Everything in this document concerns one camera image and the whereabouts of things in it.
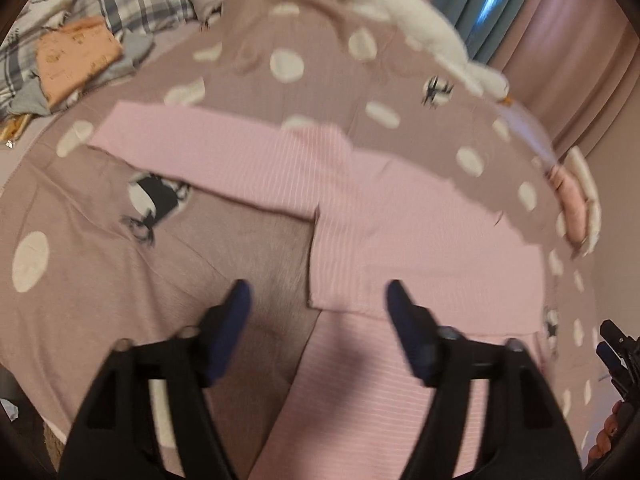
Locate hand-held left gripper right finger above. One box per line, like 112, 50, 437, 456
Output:
386, 280, 583, 480

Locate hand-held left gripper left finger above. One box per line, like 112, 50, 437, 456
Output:
59, 280, 253, 480

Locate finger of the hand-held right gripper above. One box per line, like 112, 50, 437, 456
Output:
596, 319, 635, 397

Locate pink ribbed pants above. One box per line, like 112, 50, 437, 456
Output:
250, 305, 551, 480

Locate pink ribbed top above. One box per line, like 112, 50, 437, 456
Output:
87, 101, 551, 336

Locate person's right hand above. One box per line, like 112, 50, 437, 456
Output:
587, 400, 627, 467

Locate folded pink fleece garment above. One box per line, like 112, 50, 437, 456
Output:
547, 162, 591, 246

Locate mauve polka dot blanket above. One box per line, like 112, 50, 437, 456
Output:
0, 0, 601, 480

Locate pink curtain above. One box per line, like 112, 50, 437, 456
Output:
492, 0, 640, 161

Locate grey cloth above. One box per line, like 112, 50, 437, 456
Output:
10, 30, 153, 116

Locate orange printed cloth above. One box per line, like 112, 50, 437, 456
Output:
36, 16, 123, 108

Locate white goose plush toy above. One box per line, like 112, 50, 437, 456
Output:
322, 0, 516, 106

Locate teal curtain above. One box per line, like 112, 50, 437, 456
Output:
431, 0, 526, 61

